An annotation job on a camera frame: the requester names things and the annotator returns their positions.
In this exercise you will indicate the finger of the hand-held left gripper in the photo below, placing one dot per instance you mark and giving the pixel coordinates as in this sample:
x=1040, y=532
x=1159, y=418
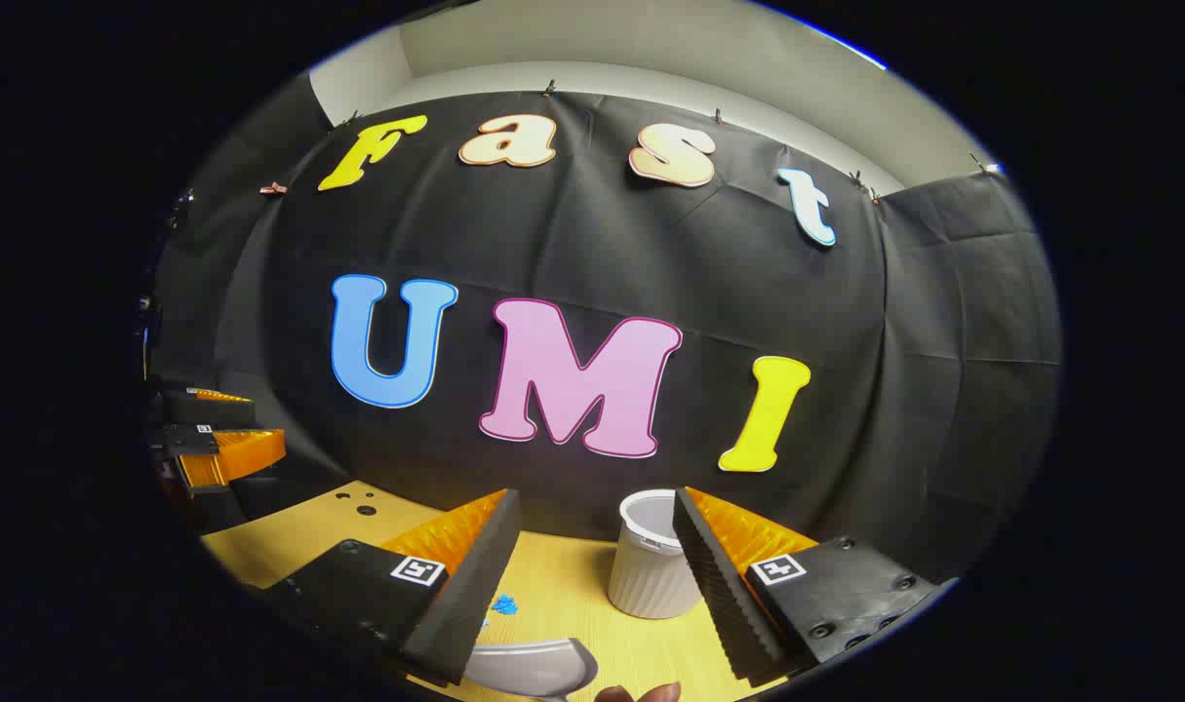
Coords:
x=246, y=450
x=207, y=409

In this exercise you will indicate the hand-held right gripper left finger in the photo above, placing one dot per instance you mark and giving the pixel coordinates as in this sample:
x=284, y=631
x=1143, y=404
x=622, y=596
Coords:
x=475, y=585

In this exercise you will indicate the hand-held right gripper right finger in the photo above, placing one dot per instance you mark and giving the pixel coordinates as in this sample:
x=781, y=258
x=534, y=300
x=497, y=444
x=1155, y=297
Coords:
x=719, y=585

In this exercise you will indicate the blue paper scrap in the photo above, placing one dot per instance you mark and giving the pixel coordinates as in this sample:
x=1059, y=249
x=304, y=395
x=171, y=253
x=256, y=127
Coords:
x=504, y=605

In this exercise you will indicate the white ribbed garbage bin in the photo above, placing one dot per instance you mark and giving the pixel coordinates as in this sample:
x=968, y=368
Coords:
x=641, y=575

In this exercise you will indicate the grey plastic dustpan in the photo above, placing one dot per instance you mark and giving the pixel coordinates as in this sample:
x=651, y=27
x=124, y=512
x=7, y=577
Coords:
x=533, y=668

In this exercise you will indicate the yellow wooden desktop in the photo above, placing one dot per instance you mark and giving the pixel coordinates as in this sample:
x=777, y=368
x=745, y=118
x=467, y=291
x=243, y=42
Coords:
x=563, y=585

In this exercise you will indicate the black backdrop cloth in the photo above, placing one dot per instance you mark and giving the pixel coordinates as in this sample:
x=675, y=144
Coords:
x=602, y=224

